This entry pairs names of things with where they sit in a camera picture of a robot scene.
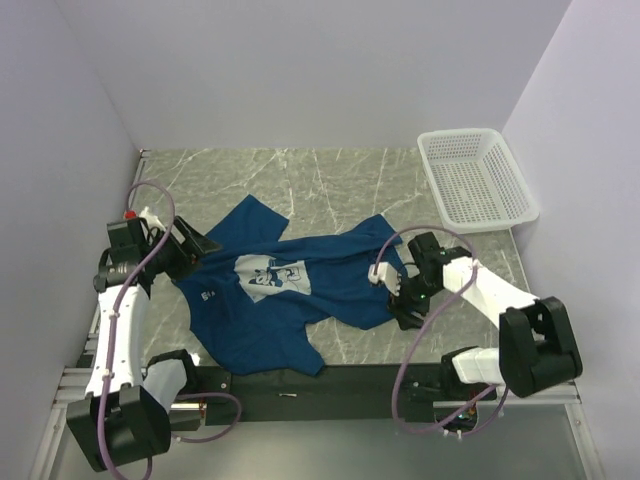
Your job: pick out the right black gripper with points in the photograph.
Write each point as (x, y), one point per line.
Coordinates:
(407, 304)

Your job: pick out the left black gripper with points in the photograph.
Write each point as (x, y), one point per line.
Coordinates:
(176, 247)

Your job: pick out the blue cartoon print t-shirt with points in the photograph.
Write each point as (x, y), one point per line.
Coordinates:
(251, 301)

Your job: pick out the white plastic perforated basket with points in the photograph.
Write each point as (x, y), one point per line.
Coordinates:
(475, 180)

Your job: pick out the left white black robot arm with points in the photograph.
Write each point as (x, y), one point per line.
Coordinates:
(124, 414)

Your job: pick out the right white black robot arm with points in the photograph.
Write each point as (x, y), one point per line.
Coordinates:
(536, 347)

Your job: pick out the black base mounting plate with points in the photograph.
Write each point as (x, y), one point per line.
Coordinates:
(338, 392)

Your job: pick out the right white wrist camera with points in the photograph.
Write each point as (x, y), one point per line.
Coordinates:
(384, 274)

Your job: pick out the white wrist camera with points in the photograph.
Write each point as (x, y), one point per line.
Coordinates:
(151, 221)
(384, 274)

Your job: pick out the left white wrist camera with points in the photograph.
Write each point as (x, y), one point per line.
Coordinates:
(151, 221)

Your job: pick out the aluminium frame rail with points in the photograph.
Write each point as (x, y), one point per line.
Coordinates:
(71, 386)

